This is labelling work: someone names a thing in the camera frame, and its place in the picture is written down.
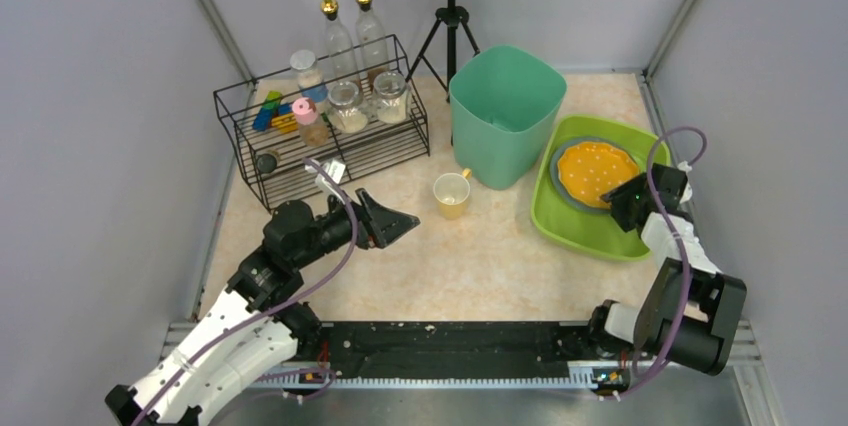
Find yellow scalloped plate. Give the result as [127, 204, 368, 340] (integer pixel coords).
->
[556, 140, 643, 211]

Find grey-blue plate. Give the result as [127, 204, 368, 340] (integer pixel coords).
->
[548, 136, 647, 216]

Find cream yellow mug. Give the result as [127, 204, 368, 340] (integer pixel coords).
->
[432, 168, 472, 220]

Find pink lid spice jar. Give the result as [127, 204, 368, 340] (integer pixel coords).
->
[291, 97, 329, 147]

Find black lid spice jar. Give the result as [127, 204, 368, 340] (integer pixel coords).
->
[255, 151, 279, 175]

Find large clear glass jar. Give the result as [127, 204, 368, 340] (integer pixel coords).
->
[328, 81, 369, 134]

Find blue label jar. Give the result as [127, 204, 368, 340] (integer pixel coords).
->
[290, 49, 328, 112]

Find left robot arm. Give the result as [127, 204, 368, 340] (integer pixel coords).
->
[105, 188, 420, 425]

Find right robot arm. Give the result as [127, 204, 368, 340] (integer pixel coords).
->
[588, 164, 747, 376]

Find green plastic tub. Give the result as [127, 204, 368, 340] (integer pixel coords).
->
[530, 114, 657, 262]

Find teal plastic bin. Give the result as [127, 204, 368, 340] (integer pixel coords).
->
[449, 45, 567, 190]

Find colourful toy blocks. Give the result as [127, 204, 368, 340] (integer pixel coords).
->
[252, 90, 298, 134]

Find black tripod stand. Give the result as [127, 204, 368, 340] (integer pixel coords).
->
[406, 0, 481, 100]

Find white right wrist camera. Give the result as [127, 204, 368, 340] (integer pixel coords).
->
[676, 161, 693, 204]

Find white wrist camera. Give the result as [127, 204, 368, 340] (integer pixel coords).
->
[304, 158, 346, 201]
[676, 161, 693, 204]

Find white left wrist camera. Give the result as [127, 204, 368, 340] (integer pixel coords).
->
[304, 158, 346, 201]

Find black wire rack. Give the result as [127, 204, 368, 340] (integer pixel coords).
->
[213, 52, 431, 210]

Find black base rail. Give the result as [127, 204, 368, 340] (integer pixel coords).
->
[249, 321, 651, 399]

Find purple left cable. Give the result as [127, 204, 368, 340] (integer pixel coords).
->
[132, 157, 360, 426]

